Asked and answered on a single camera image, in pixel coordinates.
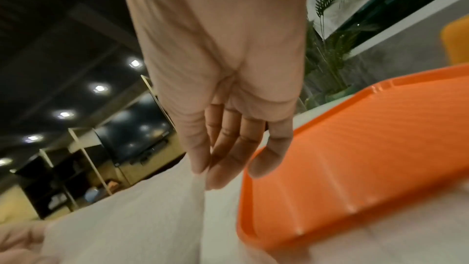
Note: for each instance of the person's left hand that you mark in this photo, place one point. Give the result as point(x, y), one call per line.
point(20, 242)

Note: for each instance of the person's right hand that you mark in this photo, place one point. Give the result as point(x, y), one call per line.
point(220, 54)

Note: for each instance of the white paper napkin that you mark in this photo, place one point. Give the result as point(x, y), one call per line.
point(128, 222)

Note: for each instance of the orange plastic tray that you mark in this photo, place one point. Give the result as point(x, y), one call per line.
point(366, 155)

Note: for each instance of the black display bookshelf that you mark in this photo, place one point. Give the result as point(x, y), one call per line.
point(36, 187)

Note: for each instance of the round ceiling spotlight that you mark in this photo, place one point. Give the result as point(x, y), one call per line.
point(33, 138)
point(64, 114)
point(4, 160)
point(99, 88)
point(135, 63)

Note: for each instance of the green palm plant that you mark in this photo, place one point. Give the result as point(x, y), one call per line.
point(329, 54)

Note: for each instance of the mustard yellow upholstered chair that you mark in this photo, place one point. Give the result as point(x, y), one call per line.
point(458, 39)

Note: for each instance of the black wall screen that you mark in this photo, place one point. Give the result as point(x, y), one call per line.
point(132, 135)

